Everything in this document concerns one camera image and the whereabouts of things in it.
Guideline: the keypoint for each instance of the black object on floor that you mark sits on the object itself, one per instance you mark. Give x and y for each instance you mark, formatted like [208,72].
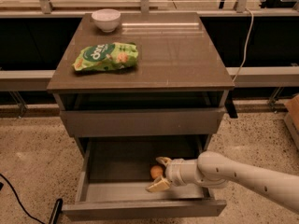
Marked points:
[57,209]

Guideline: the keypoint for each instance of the cardboard box at right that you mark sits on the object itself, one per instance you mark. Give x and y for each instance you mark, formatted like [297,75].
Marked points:
[292,118]

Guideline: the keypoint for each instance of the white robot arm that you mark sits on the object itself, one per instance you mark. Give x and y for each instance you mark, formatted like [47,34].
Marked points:
[212,170]

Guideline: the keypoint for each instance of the grey drawer cabinet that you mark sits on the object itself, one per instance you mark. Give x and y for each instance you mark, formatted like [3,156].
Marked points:
[178,68]

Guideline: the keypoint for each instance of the orange fruit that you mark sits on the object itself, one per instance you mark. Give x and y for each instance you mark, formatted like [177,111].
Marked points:
[156,171]

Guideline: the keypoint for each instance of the grey metal railing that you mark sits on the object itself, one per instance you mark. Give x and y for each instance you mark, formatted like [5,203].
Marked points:
[38,80]

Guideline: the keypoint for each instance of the open grey middle drawer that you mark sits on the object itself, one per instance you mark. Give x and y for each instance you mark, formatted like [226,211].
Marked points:
[116,172]

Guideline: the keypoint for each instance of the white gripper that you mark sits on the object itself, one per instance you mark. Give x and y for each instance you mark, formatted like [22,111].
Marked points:
[173,171]

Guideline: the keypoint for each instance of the closed grey top drawer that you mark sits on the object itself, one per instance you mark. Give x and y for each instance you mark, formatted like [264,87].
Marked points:
[142,122]

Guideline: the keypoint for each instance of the white ceramic bowl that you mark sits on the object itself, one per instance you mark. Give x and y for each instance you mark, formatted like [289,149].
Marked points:
[106,20]

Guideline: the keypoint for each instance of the green chip bag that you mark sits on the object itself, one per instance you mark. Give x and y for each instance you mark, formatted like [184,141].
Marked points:
[106,57]

